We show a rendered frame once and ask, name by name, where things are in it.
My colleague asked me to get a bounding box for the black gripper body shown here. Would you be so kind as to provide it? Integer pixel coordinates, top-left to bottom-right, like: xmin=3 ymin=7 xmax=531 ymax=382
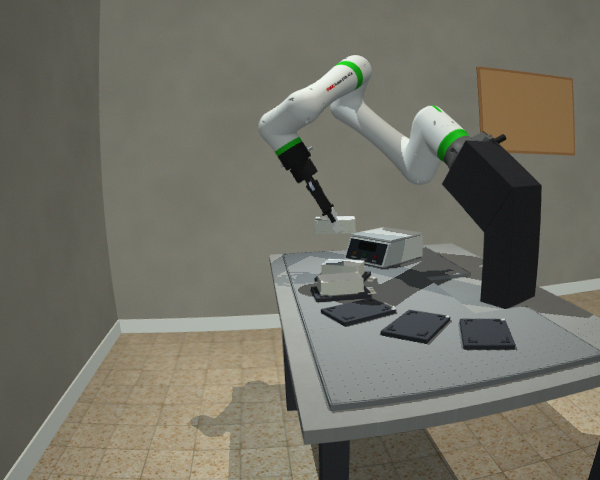
xmin=290 ymin=158 xmax=317 ymax=185

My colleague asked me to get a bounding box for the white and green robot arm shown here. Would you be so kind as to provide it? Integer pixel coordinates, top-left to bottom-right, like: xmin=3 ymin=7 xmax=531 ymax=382
xmin=259 ymin=55 xmax=506 ymax=185

